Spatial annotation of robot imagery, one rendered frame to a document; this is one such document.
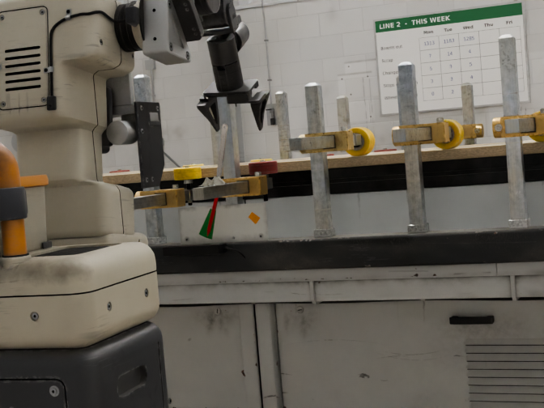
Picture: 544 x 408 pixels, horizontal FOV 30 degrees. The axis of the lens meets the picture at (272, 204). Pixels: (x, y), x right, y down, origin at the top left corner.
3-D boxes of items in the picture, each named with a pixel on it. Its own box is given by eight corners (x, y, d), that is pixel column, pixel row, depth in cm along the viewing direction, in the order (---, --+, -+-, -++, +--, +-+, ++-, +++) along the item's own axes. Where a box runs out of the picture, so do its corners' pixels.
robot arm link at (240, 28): (187, 11, 201) (228, 6, 198) (205, -7, 210) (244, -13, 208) (201, 68, 206) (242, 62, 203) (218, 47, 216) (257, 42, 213)
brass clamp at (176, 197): (176, 207, 277) (175, 189, 277) (133, 210, 282) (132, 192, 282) (187, 206, 283) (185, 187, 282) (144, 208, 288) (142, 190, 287)
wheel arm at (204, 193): (205, 203, 244) (203, 185, 244) (193, 204, 246) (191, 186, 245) (273, 191, 284) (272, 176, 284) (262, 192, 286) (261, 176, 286)
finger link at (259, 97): (244, 123, 216) (235, 82, 211) (275, 122, 213) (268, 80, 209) (233, 137, 210) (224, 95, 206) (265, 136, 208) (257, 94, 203)
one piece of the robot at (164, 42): (168, 51, 173) (166, -14, 174) (142, 54, 174) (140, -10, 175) (192, 63, 182) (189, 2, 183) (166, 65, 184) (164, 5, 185)
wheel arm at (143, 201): (121, 215, 256) (120, 198, 256) (110, 215, 258) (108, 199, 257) (198, 201, 297) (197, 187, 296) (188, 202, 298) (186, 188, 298)
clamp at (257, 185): (261, 195, 268) (259, 176, 267) (214, 198, 273) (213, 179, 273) (269, 193, 273) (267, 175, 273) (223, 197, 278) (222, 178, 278)
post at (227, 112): (242, 261, 272) (227, 82, 270) (231, 261, 273) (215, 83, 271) (248, 259, 275) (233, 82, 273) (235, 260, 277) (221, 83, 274)
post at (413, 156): (425, 253, 253) (410, 61, 250) (411, 254, 254) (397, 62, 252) (428, 252, 256) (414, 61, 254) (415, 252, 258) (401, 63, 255)
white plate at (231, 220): (268, 240, 268) (265, 202, 267) (180, 244, 278) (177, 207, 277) (269, 240, 268) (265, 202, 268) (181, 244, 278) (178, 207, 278)
